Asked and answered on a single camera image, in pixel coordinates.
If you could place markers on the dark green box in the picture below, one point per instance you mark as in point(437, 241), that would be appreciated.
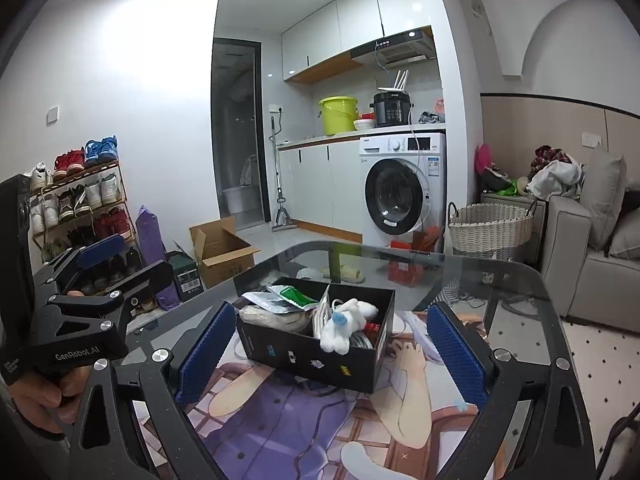
point(186, 276)

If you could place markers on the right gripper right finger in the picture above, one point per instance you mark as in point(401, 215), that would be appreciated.
point(555, 441)

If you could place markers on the green medicine sachet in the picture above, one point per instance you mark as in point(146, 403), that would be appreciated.
point(293, 296)

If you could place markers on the anime printed table mat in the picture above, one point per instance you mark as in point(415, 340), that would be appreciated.
point(262, 424)

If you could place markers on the white washing machine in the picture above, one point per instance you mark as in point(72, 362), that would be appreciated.
point(404, 189)

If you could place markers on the range hood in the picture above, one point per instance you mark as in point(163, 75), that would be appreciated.
point(414, 45)

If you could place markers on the brown cardboard box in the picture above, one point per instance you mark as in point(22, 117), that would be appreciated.
point(219, 252)

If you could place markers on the white kitchen cabinets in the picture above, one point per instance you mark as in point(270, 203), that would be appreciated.
point(321, 174)

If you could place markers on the grey sofa cushion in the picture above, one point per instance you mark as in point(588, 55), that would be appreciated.
point(603, 193)

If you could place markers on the left hand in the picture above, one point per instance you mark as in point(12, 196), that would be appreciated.
point(35, 397)

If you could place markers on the white plush toy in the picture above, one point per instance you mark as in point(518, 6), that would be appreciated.
point(344, 328)

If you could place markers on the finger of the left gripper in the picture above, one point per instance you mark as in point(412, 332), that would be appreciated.
point(100, 252)
point(64, 321)

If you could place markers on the white medicine sachet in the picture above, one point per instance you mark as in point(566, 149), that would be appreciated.
point(271, 302)

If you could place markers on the wooden shoe rack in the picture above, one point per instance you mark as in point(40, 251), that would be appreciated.
point(80, 201)

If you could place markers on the yellow green bucket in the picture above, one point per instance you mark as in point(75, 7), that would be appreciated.
point(338, 114)

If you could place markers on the bagged white cloth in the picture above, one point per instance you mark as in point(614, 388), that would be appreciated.
point(293, 322)

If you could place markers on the pile of clothes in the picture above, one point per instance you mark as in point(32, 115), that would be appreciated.
point(554, 173)

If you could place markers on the mop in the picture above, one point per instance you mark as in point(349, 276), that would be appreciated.
point(282, 220)

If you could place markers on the wicker laundry basket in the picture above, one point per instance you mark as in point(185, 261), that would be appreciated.
point(490, 230)

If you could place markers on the black rice cooker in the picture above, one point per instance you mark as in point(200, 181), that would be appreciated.
point(391, 108)

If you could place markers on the purple bag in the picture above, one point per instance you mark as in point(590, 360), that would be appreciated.
point(153, 250)

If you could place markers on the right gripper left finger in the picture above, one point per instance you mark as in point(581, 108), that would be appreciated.
point(107, 442)

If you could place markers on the grey sofa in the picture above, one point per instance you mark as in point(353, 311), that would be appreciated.
point(597, 286)

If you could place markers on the red white packet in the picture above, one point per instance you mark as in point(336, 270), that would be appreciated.
point(372, 328)

